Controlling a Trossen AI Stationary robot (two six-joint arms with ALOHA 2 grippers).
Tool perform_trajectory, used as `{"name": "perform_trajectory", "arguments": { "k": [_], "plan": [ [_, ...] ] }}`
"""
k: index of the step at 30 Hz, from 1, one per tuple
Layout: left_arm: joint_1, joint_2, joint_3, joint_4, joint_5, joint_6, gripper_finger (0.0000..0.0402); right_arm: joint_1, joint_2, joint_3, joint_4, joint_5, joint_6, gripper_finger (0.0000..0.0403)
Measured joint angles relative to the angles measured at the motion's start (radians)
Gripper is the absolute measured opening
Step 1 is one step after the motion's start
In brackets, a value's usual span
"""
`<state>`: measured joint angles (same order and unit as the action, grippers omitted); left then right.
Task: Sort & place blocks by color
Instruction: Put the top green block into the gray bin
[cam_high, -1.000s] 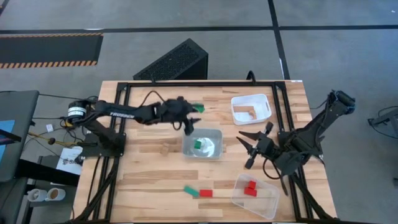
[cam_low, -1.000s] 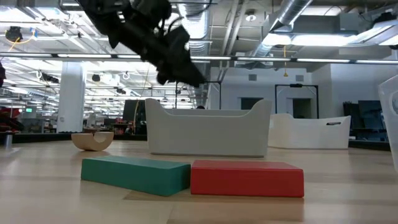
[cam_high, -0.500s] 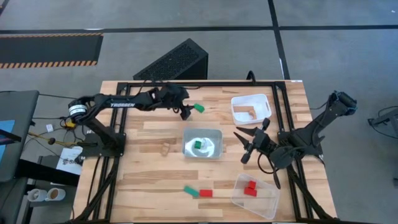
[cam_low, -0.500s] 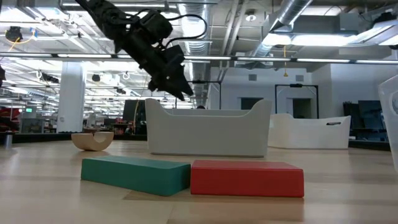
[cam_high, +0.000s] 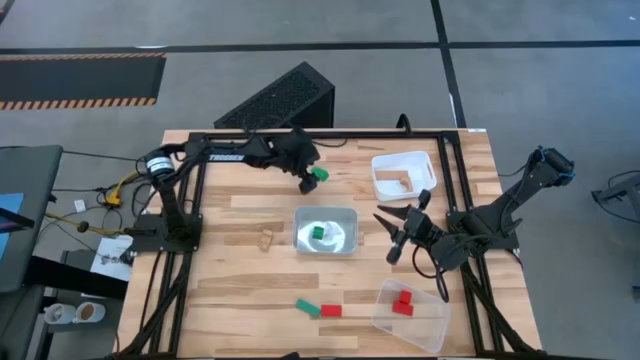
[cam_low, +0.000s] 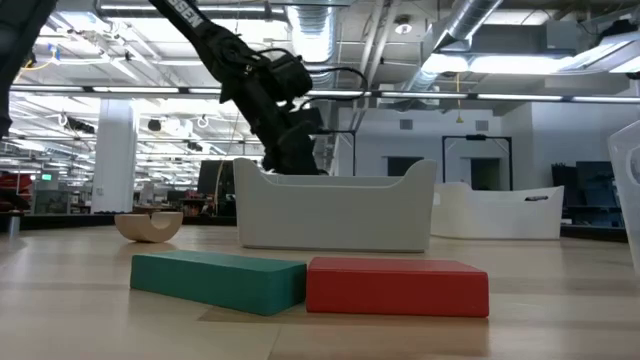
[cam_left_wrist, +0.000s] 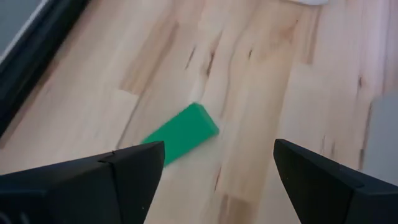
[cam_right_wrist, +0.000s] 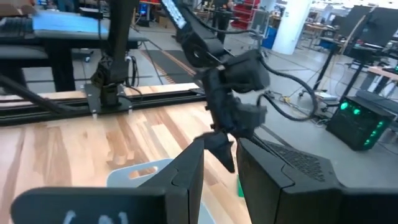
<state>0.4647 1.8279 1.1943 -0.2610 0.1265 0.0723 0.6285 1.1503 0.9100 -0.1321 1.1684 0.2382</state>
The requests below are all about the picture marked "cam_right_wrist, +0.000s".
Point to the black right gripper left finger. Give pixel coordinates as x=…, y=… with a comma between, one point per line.
x=155, y=205

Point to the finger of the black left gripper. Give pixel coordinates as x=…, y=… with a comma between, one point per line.
x=219, y=144

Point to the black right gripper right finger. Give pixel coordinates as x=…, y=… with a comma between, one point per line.
x=280, y=205

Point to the green block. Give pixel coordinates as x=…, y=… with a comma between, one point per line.
x=240, y=186

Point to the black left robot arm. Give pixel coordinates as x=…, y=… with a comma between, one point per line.
x=199, y=46

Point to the white plastic bin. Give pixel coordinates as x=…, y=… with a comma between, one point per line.
x=119, y=175

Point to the black perforated case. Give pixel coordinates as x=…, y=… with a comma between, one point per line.
x=298, y=161

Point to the black striped floor mat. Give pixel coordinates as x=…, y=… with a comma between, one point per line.
x=168, y=65

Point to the blue bin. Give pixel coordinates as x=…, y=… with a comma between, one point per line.
x=269, y=37

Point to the person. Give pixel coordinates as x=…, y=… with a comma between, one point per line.
x=221, y=21

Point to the shelf with red bins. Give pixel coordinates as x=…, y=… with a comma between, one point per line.
x=245, y=14

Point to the white building column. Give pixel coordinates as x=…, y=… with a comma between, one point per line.
x=290, y=25

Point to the computer tower green lights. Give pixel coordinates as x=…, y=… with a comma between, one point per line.
x=357, y=124

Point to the black monitor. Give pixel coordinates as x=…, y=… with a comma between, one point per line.
x=351, y=20
x=377, y=28

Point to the black workbench table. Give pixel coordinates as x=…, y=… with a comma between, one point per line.
x=77, y=37

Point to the wooden desk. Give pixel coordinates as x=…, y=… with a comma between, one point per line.
x=382, y=72

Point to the blue table mat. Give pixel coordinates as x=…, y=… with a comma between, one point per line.
x=68, y=21

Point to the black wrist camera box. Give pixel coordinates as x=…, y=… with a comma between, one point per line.
x=253, y=119

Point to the black table frame rail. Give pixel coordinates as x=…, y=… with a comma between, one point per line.
x=171, y=99

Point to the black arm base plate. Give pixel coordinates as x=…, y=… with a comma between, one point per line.
x=93, y=104

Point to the black diagonal frame brace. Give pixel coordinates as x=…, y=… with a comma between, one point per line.
x=31, y=96

